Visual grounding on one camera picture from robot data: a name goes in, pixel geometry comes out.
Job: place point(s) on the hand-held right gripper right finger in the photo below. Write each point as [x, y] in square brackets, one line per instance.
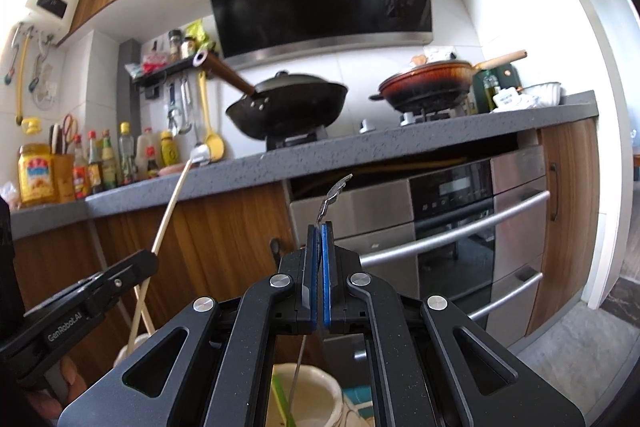
[328, 277]

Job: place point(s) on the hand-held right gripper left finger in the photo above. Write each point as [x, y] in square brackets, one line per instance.
[313, 277]

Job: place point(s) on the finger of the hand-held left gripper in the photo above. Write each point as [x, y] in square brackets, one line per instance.
[130, 269]

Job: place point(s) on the wooden chopstick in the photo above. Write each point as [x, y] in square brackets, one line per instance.
[144, 312]
[172, 204]

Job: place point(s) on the silver fork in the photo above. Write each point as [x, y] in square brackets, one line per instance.
[331, 197]

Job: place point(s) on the white ceramic utensil holder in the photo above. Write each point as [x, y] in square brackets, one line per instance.
[320, 399]

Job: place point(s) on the person's left hand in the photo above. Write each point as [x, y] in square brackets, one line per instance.
[75, 379]

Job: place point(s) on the wooden base cabinet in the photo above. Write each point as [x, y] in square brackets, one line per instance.
[570, 207]
[225, 232]

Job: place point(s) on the red cap sauce bottle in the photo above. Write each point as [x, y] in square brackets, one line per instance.
[80, 179]
[95, 167]

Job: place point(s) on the wooden knife block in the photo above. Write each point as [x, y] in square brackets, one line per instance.
[62, 179]

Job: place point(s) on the clear bottle yellow cap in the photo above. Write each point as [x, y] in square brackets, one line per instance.
[127, 157]

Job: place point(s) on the printed table cloth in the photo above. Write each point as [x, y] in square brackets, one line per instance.
[358, 394]

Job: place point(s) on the clear jug red cap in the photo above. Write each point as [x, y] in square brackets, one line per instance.
[146, 147]

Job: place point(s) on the yellow condiment bottle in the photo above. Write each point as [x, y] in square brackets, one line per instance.
[169, 149]

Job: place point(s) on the stainless steel built-in oven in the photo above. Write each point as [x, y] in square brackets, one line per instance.
[450, 227]

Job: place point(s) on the shiny steel utensil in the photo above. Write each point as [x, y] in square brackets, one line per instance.
[201, 155]

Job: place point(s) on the gas stove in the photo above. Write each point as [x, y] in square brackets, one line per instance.
[295, 140]

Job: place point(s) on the yellow spatula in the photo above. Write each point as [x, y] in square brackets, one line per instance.
[214, 144]

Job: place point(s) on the steel skimmer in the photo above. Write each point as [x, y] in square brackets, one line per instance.
[186, 107]

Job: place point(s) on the black wok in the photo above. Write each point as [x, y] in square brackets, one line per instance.
[295, 104]

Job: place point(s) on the yellow gas valve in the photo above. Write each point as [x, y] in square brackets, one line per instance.
[31, 125]

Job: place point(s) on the red packet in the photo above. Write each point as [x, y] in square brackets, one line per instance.
[154, 63]

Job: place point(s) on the red clay casserole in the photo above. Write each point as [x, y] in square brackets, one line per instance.
[425, 82]

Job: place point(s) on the spice jar black lid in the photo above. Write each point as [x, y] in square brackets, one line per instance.
[174, 47]

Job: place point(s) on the small spice jar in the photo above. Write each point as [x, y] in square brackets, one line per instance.
[188, 48]

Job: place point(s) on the green olive oil bottle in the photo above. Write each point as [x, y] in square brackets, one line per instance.
[491, 94]

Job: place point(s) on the green packet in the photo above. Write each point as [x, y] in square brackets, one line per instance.
[200, 34]

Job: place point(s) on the small white box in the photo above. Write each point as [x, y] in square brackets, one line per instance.
[507, 99]

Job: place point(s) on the dark green appliance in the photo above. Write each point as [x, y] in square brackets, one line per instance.
[507, 79]

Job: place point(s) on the white fluted bowl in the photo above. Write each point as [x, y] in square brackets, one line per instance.
[542, 93]

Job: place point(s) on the black wall spice shelf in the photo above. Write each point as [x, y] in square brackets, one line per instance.
[165, 74]

